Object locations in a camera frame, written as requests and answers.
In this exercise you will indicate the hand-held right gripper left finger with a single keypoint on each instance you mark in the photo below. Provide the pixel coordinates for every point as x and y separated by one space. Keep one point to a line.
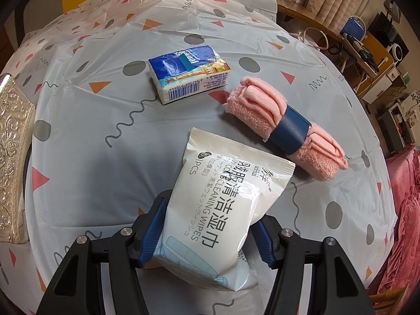
151 236

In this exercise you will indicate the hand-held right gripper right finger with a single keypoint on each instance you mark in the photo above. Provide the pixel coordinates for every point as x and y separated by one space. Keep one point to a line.
262 246

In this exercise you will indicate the white wet wipes packet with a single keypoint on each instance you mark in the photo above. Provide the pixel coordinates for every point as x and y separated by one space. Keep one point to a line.
213 210

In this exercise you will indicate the printed plastic tablecloth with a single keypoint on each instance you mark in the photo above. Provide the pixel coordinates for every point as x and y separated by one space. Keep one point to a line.
98 121

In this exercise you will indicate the wooden chair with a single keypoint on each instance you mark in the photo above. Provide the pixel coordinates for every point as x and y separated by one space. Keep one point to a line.
392 302

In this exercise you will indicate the rolled pink towel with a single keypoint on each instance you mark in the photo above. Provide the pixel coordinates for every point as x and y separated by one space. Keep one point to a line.
256 105

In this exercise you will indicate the pink blanket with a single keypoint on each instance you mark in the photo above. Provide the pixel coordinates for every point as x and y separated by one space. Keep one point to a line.
407 203

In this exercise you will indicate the blue tissue pack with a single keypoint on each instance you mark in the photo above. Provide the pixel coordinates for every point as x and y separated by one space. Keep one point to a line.
187 72

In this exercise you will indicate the grey storage box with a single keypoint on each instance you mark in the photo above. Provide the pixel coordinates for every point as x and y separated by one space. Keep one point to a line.
395 128

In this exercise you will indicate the wooden desk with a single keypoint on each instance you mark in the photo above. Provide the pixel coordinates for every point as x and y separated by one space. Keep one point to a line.
295 11

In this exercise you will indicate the white round fan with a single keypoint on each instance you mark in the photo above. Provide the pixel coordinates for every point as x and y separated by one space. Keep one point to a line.
399 52

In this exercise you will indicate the blue bag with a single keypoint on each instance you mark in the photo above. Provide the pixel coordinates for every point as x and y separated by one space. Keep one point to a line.
352 26

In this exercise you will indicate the black monitor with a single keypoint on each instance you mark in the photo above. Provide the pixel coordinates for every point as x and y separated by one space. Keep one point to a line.
382 26

